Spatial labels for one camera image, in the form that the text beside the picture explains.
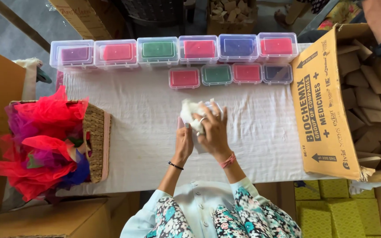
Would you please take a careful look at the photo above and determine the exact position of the person's left hand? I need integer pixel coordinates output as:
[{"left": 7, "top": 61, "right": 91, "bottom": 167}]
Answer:
[{"left": 170, "top": 122, "right": 195, "bottom": 168}]

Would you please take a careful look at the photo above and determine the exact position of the person's right hand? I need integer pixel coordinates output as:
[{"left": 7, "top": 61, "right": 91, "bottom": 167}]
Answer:
[{"left": 192, "top": 102, "right": 235, "bottom": 162}]

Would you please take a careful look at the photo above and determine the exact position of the clear plastic box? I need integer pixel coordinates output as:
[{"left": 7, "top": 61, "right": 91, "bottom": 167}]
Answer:
[{"left": 177, "top": 100, "right": 225, "bottom": 155}]

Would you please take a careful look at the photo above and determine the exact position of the white wiping cloth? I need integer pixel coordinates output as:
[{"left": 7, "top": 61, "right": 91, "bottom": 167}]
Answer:
[{"left": 179, "top": 99, "right": 211, "bottom": 135}]

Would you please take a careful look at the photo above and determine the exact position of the pink thread wristband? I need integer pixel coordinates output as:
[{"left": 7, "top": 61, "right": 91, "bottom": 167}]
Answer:
[{"left": 218, "top": 152, "right": 237, "bottom": 169}]

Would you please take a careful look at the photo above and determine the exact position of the white tablecloth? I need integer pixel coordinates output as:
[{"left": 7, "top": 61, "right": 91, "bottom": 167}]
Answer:
[{"left": 56, "top": 43, "right": 314, "bottom": 198}]

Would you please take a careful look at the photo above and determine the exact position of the small clear box green filling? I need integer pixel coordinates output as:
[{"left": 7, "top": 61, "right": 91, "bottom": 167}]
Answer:
[{"left": 201, "top": 64, "right": 233, "bottom": 87}]

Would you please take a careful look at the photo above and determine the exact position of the small clear box red filling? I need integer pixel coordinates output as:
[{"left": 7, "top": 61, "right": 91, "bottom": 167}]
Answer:
[
  {"left": 232, "top": 63, "right": 263, "bottom": 85},
  {"left": 169, "top": 67, "right": 201, "bottom": 90}
]

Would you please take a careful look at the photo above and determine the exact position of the woven wicker basket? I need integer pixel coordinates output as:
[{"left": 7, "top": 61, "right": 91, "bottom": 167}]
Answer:
[{"left": 9, "top": 100, "right": 112, "bottom": 184}]

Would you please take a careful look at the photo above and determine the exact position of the small clear box blue filling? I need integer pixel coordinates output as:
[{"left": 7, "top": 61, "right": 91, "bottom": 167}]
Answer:
[{"left": 262, "top": 63, "right": 294, "bottom": 85}]

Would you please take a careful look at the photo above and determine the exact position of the floral printed scarf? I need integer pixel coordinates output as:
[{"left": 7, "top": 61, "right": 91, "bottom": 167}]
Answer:
[{"left": 145, "top": 186, "right": 302, "bottom": 238}]

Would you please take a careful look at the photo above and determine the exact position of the row of large clear boxes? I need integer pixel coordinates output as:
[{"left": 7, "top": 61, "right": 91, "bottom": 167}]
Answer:
[{"left": 49, "top": 32, "right": 299, "bottom": 72}]

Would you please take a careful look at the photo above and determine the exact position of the printed cardboard carton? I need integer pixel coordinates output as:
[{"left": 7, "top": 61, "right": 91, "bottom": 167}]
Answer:
[{"left": 291, "top": 23, "right": 381, "bottom": 183}]

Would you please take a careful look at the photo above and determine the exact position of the small carton of wooden blocks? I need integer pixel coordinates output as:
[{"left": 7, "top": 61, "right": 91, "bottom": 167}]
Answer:
[{"left": 206, "top": 0, "right": 259, "bottom": 36}]

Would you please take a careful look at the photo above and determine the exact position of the dark plastic chair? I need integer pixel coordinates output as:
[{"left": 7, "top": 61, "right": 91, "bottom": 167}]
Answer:
[{"left": 120, "top": 0, "right": 185, "bottom": 37}]

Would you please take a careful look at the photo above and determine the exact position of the heap of colourful tulle fabric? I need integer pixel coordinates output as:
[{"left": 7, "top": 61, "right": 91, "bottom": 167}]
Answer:
[{"left": 0, "top": 85, "right": 92, "bottom": 203}]

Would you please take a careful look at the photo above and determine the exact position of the stack of yellow boxes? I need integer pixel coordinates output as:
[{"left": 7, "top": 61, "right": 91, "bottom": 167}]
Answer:
[{"left": 294, "top": 179, "right": 381, "bottom": 238}]

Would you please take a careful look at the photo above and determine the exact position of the closed brown cardboard box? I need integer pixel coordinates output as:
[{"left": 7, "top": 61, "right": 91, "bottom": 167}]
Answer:
[{"left": 0, "top": 197, "right": 112, "bottom": 238}]

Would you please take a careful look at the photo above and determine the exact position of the plain brown cardboard carton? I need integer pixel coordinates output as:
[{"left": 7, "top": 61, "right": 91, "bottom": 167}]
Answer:
[{"left": 49, "top": 0, "right": 125, "bottom": 41}]

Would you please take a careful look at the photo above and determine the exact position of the heap of flat wooden pieces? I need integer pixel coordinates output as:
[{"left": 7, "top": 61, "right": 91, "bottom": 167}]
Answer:
[{"left": 337, "top": 39, "right": 381, "bottom": 170}]

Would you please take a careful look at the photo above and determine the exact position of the hanging white cloth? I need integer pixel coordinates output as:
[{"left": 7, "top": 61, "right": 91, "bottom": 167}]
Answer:
[{"left": 13, "top": 58, "right": 44, "bottom": 102}]

